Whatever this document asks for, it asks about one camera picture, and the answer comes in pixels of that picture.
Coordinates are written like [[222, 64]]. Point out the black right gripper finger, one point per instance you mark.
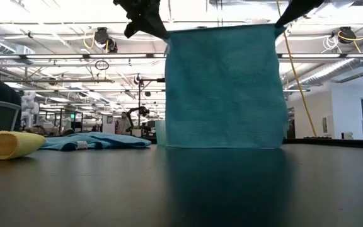
[[295, 11]]

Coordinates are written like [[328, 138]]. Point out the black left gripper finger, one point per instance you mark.
[[150, 19], [131, 30]]

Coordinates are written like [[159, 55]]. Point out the light blue microfiber towel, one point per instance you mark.
[[99, 142]]

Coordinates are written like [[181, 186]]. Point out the yellow microfiber towel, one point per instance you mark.
[[8, 145]]

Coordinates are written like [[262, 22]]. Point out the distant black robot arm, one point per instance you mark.
[[142, 111]]

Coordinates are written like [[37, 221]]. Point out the teal plastic bin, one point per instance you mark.
[[160, 132]]

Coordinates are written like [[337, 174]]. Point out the white robot figure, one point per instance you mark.
[[28, 107]]

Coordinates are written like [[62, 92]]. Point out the black metal frame rig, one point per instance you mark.
[[139, 94]]

